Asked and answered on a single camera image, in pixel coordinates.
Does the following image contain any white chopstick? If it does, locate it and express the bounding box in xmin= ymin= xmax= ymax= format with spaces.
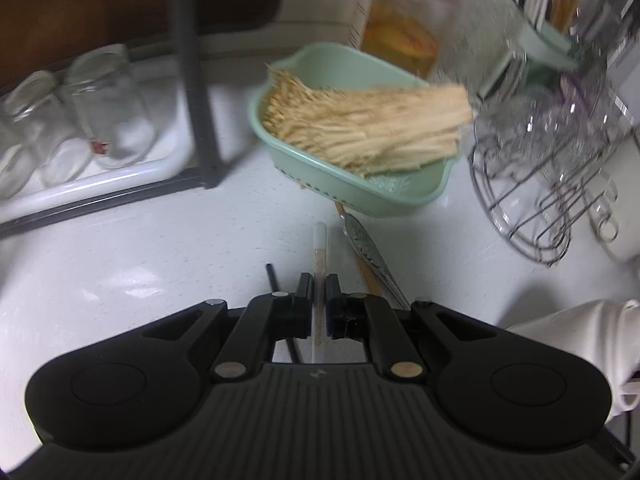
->
xmin=310 ymin=222 xmax=328 ymax=364

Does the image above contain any stainless steel spoon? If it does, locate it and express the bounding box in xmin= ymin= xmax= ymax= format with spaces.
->
xmin=338 ymin=210 xmax=410 ymax=311

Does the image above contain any white ceramic utensil jar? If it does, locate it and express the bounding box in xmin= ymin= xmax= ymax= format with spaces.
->
xmin=509 ymin=300 xmax=639 ymax=419

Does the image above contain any wooden chopstick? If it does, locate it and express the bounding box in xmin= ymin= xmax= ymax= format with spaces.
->
xmin=334 ymin=202 xmax=383 ymax=297

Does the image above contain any green plastic basket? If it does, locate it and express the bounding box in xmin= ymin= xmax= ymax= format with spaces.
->
xmin=248 ymin=42 xmax=473 ymax=218

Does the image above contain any black metal dish rack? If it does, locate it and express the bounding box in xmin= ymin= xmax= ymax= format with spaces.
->
xmin=1 ymin=0 xmax=224 ymax=236

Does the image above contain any enoki mushroom bundle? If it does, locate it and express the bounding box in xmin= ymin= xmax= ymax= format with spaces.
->
xmin=260 ymin=68 xmax=473 ymax=178

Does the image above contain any red lid plastic jar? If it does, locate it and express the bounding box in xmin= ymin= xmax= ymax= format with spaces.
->
xmin=347 ymin=0 xmax=461 ymax=79

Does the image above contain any green utensil drainer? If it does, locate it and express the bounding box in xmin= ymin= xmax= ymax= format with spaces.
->
xmin=473 ymin=0 xmax=578 ymax=101

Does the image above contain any wooden cutting board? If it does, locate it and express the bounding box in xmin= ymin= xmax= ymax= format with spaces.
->
xmin=1 ymin=0 xmax=280 ymax=86

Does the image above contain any metal wire cup rack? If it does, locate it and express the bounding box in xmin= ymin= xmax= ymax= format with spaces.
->
xmin=469 ymin=53 xmax=634 ymax=266

